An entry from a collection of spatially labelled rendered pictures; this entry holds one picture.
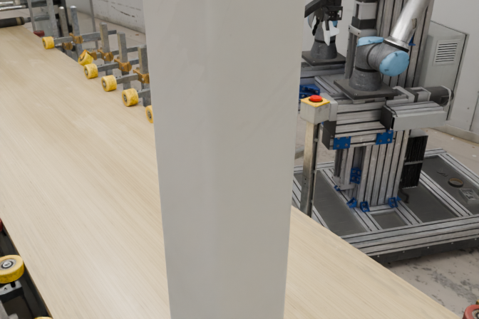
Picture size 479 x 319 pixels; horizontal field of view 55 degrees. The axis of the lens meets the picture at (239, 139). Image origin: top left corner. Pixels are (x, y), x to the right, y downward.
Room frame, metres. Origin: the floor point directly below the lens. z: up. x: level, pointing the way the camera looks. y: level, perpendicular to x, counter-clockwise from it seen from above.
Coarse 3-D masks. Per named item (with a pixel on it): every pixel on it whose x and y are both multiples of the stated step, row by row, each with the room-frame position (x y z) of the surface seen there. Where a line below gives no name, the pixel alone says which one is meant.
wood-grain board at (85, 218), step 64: (0, 64) 2.77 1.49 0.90; (64, 64) 2.78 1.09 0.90; (0, 128) 1.86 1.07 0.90; (64, 128) 1.86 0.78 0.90; (128, 128) 1.87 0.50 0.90; (0, 192) 1.35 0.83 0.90; (64, 192) 1.35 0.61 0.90; (128, 192) 1.35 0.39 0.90; (64, 256) 1.02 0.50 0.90; (128, 256) 1.03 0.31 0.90; (320, 256) 1.03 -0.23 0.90
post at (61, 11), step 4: (60, 8) 3.39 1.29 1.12; (60, 12) 3.39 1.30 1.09; (64, 12) 3.40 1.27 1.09; (60, 16) 3.40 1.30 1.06; (64, 16) 3.40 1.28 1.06; (60, 20) 3.41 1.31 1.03; (64, 20) 3.40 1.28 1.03; (64, 24) 3.40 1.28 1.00; (64, 28) 3.39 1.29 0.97; (64, 32) 3.39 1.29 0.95; (64, 36) 3.39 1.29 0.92; (68, 52) 3.39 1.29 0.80; (68, 56) 3.39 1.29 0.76
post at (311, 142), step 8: (312, 128) 1.41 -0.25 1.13; (320, 128) 1.43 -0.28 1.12; (312, 136) 1.41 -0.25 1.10; (312, 144) 1.41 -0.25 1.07; (304, 152) 1.43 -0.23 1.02; (312, 152) 1.41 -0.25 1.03; (304, 160) 1.43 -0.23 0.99; (312, 160) 1.41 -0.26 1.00; (304, 168) 1.43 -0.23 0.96; (312, 168) 1.42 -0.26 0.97; (304, 176) 1.43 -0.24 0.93; (312, 176) 1.42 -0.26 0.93; (304, 184) 1.42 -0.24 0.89; (312, 184) 1.41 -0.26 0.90; (304, 192) 1.42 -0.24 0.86; (312, 192) 1.41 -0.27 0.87; (304, 200) 1.42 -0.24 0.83; (312, 200) 1.42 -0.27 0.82; (304, 208) 1.42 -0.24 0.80; (312, 208) 1.43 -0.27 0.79
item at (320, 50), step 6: (318, 42) 2.50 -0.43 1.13; (324, 42) 2.48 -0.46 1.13; (330, 42) 2.49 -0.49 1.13; (312, 48) 2.53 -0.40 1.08; (318, 48) 2.49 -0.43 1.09; (324, 48) 2.48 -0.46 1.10; (330, 48) 2.48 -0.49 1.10; (312, 54) 2.51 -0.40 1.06; (318, 54) 2.48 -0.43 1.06; (324, 54) 2.47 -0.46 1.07; (330, 54) 2.47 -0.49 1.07; (336, 54) 2.51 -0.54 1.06
